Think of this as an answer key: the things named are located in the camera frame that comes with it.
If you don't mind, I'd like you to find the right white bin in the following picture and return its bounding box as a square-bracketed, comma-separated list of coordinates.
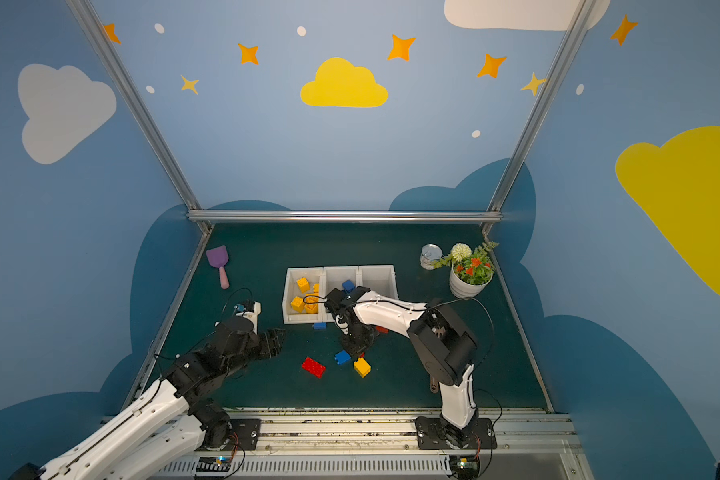
[358, 265, 399, 299]

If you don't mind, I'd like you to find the silver tin can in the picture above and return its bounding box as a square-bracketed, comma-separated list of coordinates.
[420, 244, 443, 270]

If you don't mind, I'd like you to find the red lego long brick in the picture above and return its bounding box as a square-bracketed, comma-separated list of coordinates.
[302, 357, 326, 378]

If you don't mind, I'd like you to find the left controller board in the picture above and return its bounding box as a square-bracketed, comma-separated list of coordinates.
[194, 456, 232, 478]

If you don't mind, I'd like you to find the controller board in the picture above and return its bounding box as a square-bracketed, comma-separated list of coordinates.
[194, 456, 232, 478]
[448, 456, 481, 480]

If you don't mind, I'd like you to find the right controller board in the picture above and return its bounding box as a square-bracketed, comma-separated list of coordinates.
[448, 456, 481, 480]

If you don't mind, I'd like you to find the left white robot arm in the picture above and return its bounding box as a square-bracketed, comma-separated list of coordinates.
[11, 306, 285, 479]

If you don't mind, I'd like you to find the middle white bin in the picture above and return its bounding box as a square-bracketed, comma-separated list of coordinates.
[322, 266, 360, 298]

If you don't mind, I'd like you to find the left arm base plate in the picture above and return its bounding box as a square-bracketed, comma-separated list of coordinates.
[219, 418, 262, 452]

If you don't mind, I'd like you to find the purple toy shovel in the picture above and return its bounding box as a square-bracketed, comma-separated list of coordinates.
[205, 245, 230, 290]

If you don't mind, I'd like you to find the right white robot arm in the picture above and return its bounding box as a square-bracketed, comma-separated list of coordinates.
[323, 286, 482, 449]

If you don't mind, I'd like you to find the potted flower plant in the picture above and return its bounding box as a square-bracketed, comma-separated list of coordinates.
[434, 241, 498, 299]

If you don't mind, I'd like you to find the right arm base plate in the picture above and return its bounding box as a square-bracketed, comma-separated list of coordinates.
[414, 416, 498, 450]

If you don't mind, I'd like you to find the yellow lego square brick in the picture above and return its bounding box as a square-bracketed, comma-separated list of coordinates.
[290, 296, 305, 313]

